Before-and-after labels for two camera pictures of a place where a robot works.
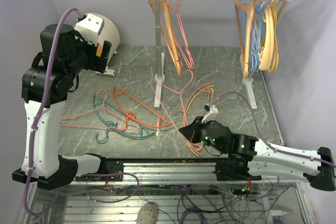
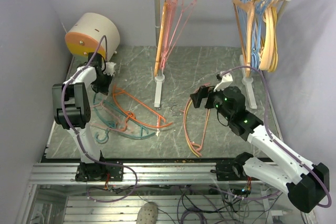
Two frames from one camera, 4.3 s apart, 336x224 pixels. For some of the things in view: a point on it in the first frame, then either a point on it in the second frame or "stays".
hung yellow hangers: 269,61 stays
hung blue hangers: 250,17 stays
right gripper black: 191,131 to 202,93
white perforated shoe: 148,213 stays
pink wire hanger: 189,67 to 171,4
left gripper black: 97,62 to 104,89
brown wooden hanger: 162,9 to 160,39
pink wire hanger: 176,34 to 171,4
